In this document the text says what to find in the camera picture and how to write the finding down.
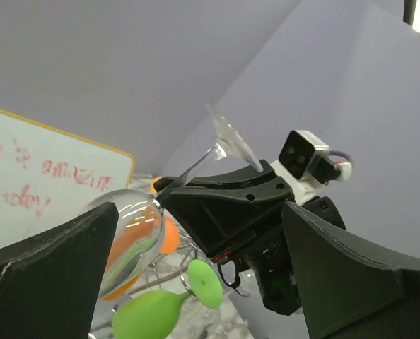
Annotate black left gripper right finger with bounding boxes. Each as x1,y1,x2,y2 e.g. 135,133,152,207
282,202,420,338

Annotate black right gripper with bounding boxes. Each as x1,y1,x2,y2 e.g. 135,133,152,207
159,160,301,314

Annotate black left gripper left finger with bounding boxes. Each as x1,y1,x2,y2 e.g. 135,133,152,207
0,203,119,338

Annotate orange wine glass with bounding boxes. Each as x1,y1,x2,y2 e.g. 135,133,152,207
99,175,180,301

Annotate clear wine glass front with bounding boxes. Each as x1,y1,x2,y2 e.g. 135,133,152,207
84,104,263,299

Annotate clear wine glass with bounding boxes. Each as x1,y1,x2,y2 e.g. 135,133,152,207
180,289,252,338
84,104,263,299

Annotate green wine glass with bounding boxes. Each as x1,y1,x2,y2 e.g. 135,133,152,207
112,259,223,339

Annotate chrome wine glass rack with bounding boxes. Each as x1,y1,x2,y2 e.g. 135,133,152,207
127,238,202,296

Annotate yellow framed whiteboard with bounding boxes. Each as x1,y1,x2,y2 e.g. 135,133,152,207
0,109,135,248

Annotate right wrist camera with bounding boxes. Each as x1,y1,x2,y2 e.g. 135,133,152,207
270,130,354,206

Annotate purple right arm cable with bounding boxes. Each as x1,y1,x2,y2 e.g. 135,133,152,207
329,150,358,167

